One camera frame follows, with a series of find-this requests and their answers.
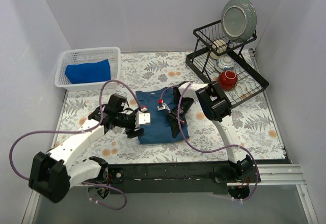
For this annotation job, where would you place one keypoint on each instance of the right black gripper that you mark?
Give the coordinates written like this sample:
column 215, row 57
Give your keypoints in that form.
column 175, row 117

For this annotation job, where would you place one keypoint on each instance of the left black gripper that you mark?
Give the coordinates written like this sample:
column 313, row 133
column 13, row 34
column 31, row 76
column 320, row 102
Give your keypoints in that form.
column 136, row 127

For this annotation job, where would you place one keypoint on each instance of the teal blue t shirt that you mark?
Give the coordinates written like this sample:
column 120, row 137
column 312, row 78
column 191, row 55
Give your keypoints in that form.
column 159, row 131

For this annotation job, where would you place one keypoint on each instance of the black wire dish rack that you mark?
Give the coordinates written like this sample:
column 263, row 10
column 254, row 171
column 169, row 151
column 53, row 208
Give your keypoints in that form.
column 250, row 82

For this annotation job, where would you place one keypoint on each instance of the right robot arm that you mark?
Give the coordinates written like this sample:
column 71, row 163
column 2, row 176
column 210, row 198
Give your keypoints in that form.
column 217, row 108

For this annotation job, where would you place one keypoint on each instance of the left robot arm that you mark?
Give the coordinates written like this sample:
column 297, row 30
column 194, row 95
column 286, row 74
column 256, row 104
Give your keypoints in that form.
column 55, row 172

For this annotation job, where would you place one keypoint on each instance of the red bowl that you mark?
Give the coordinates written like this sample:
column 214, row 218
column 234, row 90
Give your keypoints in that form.
column 228, row 80

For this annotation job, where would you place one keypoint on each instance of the blue white porcelain bowl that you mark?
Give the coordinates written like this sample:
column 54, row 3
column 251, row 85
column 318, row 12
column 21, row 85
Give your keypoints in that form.
column 224, row 63

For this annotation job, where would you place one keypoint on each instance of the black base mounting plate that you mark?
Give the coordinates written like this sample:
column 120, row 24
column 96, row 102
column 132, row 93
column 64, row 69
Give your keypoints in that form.
column 180, row 177

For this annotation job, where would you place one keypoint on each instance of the white plastic basket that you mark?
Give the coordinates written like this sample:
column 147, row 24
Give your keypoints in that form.
column 88, row 55

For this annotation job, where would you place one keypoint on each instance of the cream ceramic cup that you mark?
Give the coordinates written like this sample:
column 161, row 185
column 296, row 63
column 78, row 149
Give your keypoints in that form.
column 219, row 46

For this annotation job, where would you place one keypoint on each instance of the bright blue t shirt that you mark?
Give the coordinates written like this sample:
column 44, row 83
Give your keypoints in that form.
column 89, row 72

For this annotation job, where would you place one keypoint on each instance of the grey green plate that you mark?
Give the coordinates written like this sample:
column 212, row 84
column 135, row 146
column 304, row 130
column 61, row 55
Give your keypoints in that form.
column 239, row 20

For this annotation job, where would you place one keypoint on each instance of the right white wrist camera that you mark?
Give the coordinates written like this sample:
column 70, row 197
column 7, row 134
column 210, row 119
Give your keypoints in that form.
column 162, row 106

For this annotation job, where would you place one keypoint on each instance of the aluminium frame rail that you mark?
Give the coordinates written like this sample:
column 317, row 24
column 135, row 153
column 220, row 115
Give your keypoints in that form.
column 269, row 174

